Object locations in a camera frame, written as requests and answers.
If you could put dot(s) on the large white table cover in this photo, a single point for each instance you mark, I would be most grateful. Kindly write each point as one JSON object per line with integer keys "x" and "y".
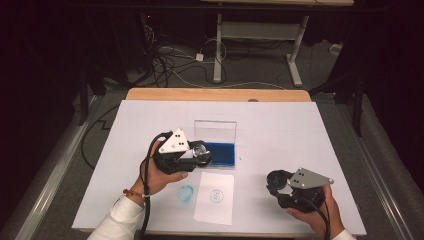
{"x": 273, "y": 133}

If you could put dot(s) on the white metal desk frame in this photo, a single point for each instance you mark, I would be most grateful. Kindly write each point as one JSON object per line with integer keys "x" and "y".
{"x": 260, "y": 30}

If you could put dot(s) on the white power adapter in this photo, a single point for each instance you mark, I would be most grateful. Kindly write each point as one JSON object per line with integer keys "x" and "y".
{"x": 199, "y": 57}

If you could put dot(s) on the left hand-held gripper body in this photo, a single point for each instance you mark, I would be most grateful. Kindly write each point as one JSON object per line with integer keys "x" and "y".
{"x": 173, "y": 156}

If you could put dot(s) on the white paper sheet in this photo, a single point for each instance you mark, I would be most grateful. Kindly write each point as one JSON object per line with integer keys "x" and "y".
{"x": 213, "y": 210}

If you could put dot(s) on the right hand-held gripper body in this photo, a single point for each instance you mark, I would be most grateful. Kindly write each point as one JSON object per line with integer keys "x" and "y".
{"x": 305, "y": 196}

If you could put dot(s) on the person's right hand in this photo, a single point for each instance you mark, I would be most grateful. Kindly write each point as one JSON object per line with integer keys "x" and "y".
{"x": 320, "y": 220}

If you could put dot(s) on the person's left hand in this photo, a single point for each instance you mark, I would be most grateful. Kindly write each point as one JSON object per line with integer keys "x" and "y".
{"x": 156, "y": 180}

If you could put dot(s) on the blue ink pad clear case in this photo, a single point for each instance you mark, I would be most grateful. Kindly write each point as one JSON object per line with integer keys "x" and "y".
{"x": 221, "y": 146}

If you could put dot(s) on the aluminium frame rail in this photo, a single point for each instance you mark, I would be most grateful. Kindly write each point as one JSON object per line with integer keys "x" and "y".
{"x": 376, "y": 180}
{"x": 50, "y": 186}

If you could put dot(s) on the wooden table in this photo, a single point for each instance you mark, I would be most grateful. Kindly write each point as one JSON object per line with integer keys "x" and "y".
{"x": 200, "y": 94}

